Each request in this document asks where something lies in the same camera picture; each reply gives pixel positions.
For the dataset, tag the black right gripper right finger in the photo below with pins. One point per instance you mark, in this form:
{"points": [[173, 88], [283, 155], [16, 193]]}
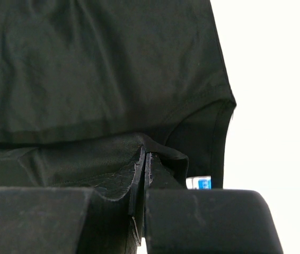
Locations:
{"points": [[179, 220]]}

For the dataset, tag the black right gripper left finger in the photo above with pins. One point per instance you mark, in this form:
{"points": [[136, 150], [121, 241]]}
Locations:
{"points": [[69, 199]]}

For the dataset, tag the black t shirt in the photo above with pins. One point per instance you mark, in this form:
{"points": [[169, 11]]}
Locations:
{"points": [[86, 85]]}

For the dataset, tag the white blue clothing label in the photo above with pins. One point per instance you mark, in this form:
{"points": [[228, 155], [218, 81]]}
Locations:
{"points": [[199, 182]]}

